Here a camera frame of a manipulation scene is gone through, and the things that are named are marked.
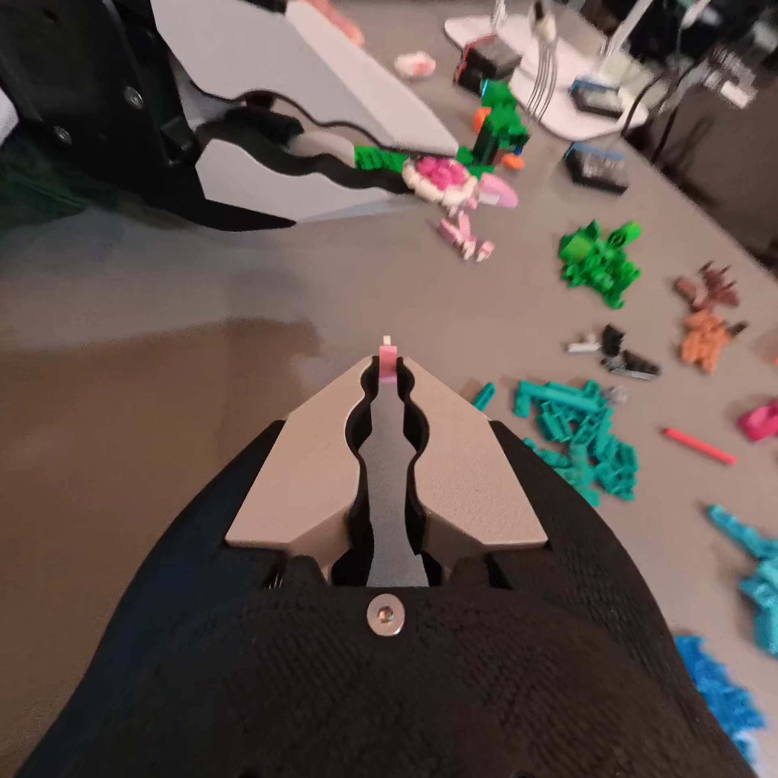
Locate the pile of cyan lego pieces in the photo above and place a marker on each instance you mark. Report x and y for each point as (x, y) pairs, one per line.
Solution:
(753, 577)

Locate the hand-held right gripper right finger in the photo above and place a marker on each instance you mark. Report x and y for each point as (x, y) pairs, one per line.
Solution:
(480, 486)

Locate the black equipment case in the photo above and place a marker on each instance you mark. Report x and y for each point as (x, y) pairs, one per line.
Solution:
(729, 152)

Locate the pile of green lego pieces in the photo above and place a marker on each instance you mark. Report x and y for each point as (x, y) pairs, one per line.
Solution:
(599, 264)

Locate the light grey lego bar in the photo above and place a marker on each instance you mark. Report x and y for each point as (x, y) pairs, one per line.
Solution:
(582, 345)

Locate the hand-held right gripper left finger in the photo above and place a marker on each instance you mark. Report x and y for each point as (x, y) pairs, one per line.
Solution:
(292, 486)

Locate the red lego rod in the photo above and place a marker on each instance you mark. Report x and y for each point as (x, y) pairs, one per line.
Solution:
(699, 445)

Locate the cluster of pink petal pieces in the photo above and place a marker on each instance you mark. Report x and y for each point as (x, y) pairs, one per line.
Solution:
(465, 237)

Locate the person's left hand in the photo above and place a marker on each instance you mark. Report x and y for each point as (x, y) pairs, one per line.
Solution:
(340, 24)

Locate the black battery red trim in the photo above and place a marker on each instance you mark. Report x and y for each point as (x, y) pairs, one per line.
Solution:
(489, 64)

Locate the pile of orange lego pieces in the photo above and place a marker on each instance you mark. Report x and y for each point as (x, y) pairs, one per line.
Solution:
(704, 340)

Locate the pile of blue lego pieces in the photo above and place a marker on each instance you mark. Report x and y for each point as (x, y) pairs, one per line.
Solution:
(723, 693)

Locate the small clear pink packet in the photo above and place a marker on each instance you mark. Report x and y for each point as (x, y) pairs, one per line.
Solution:
(415, 64)

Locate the pile of pink lego pieces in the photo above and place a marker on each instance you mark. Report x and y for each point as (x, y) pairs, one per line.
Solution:
(760, 420)

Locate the pile of teal lego pieces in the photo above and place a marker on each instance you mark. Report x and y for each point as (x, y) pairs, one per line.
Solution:
(577, 437)

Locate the black lego wedge plate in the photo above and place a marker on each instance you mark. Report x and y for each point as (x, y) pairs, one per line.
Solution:
(635, 366)

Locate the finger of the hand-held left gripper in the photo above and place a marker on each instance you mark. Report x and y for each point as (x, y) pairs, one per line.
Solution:
(255, 182)
(292, 61)

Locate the green lego leaf build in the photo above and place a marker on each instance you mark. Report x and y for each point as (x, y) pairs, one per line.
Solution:
(498, 121)

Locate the black battery blue trim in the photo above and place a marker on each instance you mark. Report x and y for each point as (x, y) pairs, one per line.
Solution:
(595, 170)
(597, 97)

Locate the black lego slope piece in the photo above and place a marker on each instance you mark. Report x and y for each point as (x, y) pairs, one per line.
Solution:
(612, 340)

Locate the pink lego petal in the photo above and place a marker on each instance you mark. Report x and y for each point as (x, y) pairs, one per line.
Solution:
(388, 361)

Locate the pink white lego flower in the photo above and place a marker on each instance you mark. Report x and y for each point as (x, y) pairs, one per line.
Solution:
(437, 173)

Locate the pile of dark brown lego pieces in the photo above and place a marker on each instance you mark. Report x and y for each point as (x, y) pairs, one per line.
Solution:
(708, 285)

